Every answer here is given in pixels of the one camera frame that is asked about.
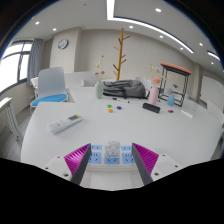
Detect orange-topped black frame side table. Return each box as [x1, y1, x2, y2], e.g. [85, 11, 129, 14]
[157, 62, 193, 108]

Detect small clear white charger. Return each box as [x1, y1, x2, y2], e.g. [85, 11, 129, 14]
[105, 140, 121, 160]

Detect white power strip blue sockets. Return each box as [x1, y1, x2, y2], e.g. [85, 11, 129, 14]
[85, 143, 139, 173]

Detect green vase with dried flowers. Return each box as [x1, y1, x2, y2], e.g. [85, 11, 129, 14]
[94, 54, 106, 100]

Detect large window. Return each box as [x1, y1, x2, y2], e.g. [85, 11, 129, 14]
[0, 39, 34, 93]

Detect white ceiling light strip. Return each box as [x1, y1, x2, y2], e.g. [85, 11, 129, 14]
[207, 50, 221, 62]
[106, 0, 195, 54]

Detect black oblong case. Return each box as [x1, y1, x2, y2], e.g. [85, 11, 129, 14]
[142, 102, 161, 114]

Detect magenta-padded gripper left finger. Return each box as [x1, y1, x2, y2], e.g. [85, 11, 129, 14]
[41, 143, 92, 186]

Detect blue vase with stems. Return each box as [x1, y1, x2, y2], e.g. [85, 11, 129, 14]
[166, 83, 180, 107]

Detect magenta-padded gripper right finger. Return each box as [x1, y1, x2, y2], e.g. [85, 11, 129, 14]
[131, 143, 184, 186]

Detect round ceiling spotlights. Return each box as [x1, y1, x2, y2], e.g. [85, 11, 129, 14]
[34, 7, 214, 66]

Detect grey backpack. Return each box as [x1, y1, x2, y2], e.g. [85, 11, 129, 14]
[102, 79, 150, 100]

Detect round wall clock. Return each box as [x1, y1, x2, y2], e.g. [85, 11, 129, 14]
[57, 38, 69, 50]

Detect white remote control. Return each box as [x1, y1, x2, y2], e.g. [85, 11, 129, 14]
[46, 113, 84, 135]

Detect black marker pen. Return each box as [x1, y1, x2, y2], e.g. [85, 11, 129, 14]
[112, 97, 130, 104]

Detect grey curtain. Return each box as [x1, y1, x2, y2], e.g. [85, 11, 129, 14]
[27, 37, 44, 88]

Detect white chair with blue seat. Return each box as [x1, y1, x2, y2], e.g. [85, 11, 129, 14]
[29, 66, 70, 109]

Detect white wall board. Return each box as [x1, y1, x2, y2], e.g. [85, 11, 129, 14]
[199, 74, 224, 111]

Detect yellow wooden coat stand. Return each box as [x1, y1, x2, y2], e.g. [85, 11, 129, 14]
[112, 27, 132, 82]

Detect white side desk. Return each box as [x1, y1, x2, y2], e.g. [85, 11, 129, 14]
[0, 96, 24, 144]

